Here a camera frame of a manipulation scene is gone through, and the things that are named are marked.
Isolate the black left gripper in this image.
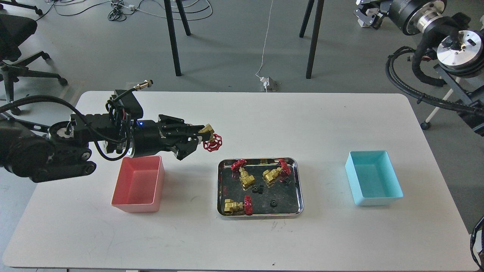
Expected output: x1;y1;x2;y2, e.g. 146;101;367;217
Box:
131;115;207;161

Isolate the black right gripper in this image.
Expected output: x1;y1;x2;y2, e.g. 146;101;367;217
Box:
354;0;447;36

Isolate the brass valve red handle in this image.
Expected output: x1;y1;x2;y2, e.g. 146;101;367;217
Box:
262;159;292;187
198;124;223;153
223;195;253;215
231;159;255;190

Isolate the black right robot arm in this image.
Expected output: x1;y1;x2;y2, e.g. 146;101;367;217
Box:
354;0;484;135

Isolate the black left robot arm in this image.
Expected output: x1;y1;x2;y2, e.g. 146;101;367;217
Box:
0;80;216;183

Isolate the pink plastic box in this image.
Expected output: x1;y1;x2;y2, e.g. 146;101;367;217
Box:
111;156;165;213

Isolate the black gear centre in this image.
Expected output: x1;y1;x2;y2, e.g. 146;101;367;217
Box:
251;185;265;194

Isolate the black gear right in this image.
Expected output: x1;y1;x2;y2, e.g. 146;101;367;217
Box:
282;177;292;187

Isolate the light blue plastic box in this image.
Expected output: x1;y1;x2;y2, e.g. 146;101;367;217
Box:
344;150;404;206

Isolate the black stand leg right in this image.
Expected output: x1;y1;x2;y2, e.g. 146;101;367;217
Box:
299;0;325;79

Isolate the black stand leg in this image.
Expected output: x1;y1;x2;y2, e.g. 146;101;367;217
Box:
299;0;325;79
163;0;191;76

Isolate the black stand leg left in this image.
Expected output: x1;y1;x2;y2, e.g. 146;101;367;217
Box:
163;0;191;76

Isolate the metal tray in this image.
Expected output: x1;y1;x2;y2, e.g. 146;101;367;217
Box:
217;157;304;218

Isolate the white power adapter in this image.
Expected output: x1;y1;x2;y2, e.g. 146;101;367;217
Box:
260;76;278;92

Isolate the white grey chair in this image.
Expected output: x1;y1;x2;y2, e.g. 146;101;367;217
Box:
420;88;454;130

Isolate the black office chair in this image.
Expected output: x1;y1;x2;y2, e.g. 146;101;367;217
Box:
0;14;68;103

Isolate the brass valve red handle top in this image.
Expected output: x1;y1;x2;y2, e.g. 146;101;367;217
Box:
231;159;255;190

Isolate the brass valve red handle bottom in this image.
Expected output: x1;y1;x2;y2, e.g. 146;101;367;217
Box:
223;195;253;215

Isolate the white cable on floor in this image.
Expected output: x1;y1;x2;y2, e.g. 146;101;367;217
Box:
255;0;274;80

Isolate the cable bundle on floor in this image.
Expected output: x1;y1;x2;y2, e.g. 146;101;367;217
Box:
45;0;213;22

